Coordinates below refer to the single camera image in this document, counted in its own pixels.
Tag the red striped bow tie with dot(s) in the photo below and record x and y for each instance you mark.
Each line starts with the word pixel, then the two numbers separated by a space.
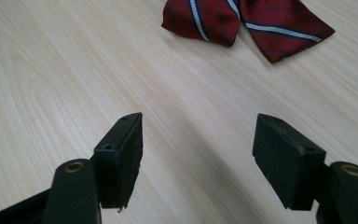
pixel 273 37

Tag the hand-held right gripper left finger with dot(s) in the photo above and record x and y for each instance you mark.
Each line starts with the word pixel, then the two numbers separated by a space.
pixel 119 168

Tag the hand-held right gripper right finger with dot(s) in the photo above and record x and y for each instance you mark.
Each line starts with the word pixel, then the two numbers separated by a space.
pixel 287 165

